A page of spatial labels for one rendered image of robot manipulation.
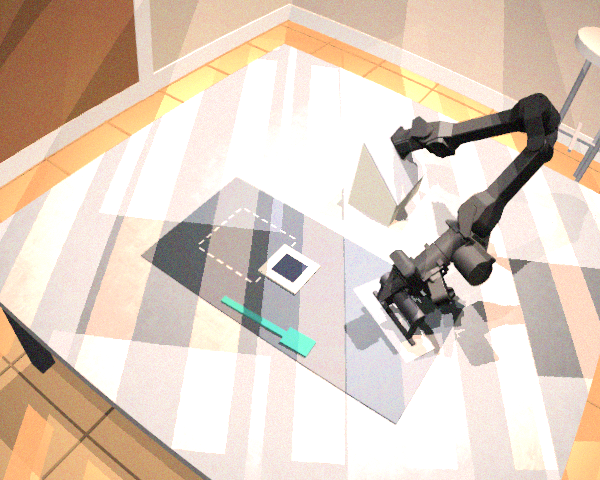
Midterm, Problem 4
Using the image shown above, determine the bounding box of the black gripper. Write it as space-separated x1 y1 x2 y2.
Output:
378 242 451 306

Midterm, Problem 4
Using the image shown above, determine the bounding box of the white square tile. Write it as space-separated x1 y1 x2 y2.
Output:
258 244 321 295

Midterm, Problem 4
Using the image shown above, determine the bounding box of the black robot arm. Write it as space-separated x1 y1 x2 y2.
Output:
390 93 561 308

